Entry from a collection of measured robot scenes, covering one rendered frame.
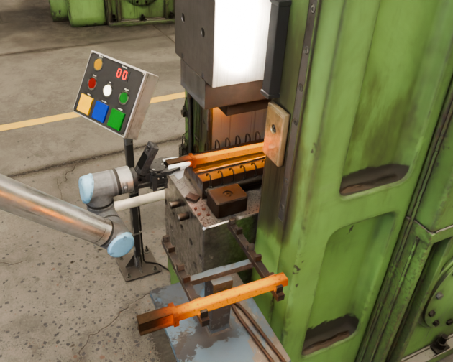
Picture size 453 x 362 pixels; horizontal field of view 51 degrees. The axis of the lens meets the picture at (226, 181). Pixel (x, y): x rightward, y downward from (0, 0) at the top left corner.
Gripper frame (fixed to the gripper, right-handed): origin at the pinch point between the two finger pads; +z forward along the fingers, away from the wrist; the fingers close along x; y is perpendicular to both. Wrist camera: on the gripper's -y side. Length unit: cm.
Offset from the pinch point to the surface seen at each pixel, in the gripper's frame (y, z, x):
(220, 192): 6.5, 6.7, 13.9
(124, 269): 103, -16, -57
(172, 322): 3, -28, 60
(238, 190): 6.6, 12.9, 15.2
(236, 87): -28.1, 14.5, 7.3
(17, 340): 103, -74, -33
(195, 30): -45.2, 3.7, 0.0
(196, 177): 6.5, 2.9, 2.2
